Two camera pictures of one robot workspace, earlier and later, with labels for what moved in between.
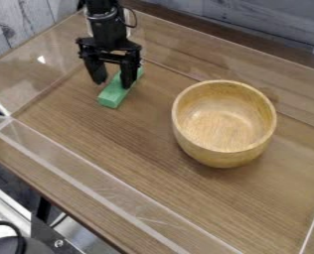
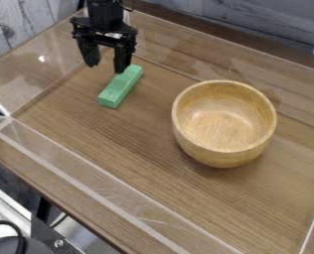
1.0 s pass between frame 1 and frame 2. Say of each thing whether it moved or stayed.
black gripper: moved
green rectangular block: stayed
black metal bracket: stayed
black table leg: stayed
